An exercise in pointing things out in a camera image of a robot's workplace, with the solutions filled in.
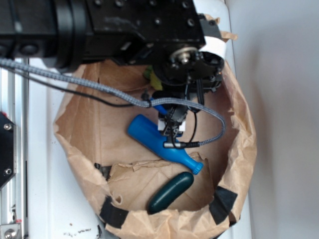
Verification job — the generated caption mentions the dark green plastic cucumber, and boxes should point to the dark green plastic cucumber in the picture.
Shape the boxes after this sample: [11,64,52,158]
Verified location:
[147,172,194,215]

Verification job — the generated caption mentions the green plush frog toy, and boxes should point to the green plush frog toy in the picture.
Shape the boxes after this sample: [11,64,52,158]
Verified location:
[143,65,163,91]

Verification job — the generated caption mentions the thin black cable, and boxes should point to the thin black cable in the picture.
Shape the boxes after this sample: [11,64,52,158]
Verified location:
[0,65,135,108]

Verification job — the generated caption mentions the black metal bracket plate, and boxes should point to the black metal bracket plate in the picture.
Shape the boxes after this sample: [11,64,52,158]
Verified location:
[0,112,16,190]

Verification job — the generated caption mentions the aluminium frame rail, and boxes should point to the aluminium frame rail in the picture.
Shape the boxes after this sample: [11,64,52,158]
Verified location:
[0,68,28,239]

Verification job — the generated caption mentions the blue plastic bottle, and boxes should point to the blue plastic bottle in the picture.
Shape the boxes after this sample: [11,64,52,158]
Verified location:
[127,115,203,175]

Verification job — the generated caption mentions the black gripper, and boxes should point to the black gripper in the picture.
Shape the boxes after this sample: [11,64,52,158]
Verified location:
[153,48,224,99]

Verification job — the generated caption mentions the grey braided cable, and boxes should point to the grey braided cable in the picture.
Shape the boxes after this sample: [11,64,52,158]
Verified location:
[0,57,227,148]

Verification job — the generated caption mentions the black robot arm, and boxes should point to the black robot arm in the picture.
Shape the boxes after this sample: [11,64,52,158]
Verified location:
[0,0,225,95]

